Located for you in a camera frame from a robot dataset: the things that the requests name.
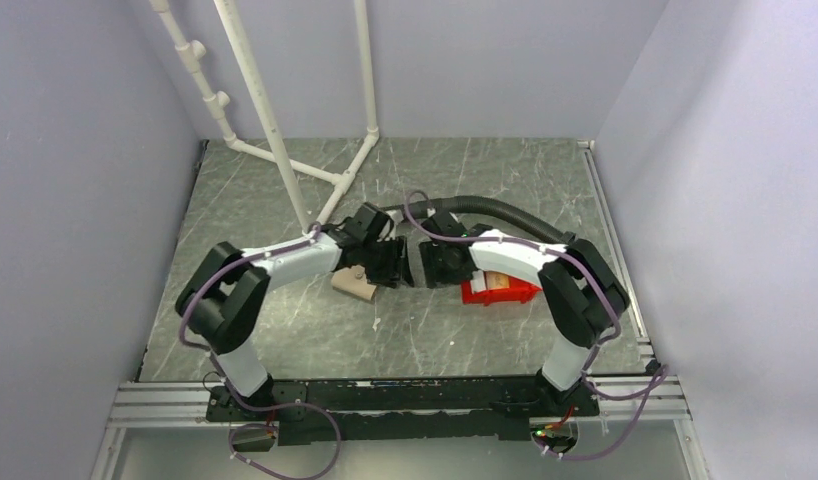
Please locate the gold card in bin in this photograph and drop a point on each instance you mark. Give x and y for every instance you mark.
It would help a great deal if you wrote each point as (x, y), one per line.
(497, 281)

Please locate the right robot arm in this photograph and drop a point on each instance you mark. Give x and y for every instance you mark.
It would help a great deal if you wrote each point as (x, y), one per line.
(584, 296)

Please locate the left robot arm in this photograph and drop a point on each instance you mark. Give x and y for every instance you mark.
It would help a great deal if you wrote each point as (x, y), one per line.
(220, 304)

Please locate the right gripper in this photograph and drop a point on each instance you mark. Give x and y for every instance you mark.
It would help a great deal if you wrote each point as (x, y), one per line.
(434, 273)

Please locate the white card stack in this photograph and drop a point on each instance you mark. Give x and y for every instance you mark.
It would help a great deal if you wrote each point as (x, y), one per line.
(478, 282)

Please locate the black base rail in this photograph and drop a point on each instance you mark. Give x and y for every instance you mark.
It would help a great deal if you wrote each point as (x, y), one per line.
(307, 411)

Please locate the red plastic bin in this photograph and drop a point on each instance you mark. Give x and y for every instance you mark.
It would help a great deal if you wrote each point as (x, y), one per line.
(520, 291)

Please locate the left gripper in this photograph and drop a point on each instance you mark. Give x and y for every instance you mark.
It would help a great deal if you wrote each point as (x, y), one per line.
(397, 268)

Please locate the beige card holder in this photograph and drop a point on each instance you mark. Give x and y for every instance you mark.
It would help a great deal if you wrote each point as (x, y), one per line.
(352, 281)

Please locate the white PVC pipe frame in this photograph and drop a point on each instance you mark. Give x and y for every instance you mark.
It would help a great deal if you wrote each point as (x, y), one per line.
(190, 53)

